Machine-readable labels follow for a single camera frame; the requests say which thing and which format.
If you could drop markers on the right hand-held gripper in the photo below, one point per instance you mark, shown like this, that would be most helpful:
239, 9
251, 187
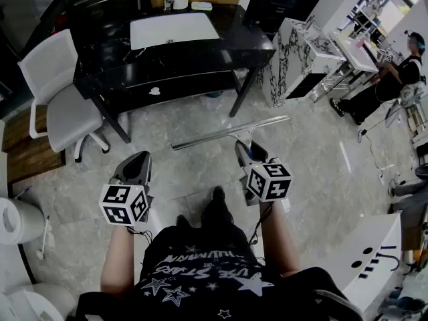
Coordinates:
267, 182

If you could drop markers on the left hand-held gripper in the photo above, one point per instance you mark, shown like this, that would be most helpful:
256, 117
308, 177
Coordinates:
120, 196

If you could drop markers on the person's right forearm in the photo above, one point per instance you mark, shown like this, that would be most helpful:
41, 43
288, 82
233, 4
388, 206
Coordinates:
279, 239

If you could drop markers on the person's left forearm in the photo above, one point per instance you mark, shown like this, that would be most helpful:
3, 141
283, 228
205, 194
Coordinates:
117, 263

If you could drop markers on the person's black trouser legs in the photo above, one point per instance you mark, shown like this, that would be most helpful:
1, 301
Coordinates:
217, 209

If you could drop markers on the white toilet brush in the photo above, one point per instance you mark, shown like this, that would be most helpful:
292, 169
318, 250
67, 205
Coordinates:
43, 239

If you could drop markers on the white grey office chair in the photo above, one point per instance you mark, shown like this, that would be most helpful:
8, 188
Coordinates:
67, 112

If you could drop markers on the brown wooden floor panel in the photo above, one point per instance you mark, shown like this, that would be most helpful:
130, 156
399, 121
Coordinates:
30, 152

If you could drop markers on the white round bin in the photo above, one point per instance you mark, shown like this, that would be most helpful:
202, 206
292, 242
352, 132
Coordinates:
20, 219

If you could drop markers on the person's black star print shirt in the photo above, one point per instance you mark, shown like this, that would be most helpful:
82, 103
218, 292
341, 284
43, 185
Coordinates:
207, 279

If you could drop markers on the white curved counter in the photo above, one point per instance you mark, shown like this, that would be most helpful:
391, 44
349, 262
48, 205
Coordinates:
371, 246

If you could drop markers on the white black marble cabinet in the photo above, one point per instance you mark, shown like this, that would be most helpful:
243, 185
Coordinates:
294, 62

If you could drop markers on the black marble table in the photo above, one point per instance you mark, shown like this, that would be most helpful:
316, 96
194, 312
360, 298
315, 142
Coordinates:
187, 59

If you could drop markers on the white vanity basin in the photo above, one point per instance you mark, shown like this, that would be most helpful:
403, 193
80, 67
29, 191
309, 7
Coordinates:
354, 52

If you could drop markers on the white rectangular sink basin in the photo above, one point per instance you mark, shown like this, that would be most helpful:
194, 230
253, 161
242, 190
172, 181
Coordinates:
174, 28

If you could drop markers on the pale green soap dish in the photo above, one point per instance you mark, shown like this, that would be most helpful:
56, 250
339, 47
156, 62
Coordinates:
202, 6

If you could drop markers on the black drawer cabinet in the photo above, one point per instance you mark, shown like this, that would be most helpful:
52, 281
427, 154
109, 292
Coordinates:
83, 5

